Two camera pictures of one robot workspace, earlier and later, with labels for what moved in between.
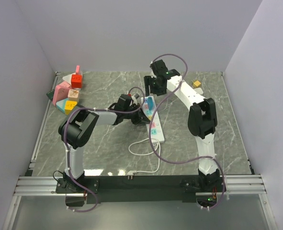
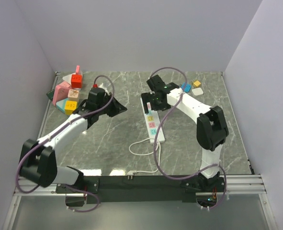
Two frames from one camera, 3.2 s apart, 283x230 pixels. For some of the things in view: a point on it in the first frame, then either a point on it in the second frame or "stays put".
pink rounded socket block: x=60 y=92 stays put
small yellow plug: x=196 y=84 stays put
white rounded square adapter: x=199 y=90 stays put
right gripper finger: x=147 y=80 → x=146 y=97
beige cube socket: x=73 y=95 stays put
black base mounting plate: x=123 y=189 stays put
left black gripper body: x=135 y=116 → x=112 y=109
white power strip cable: x=131 y=173 stays put
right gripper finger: x=154 y=88 → x=158 y=105
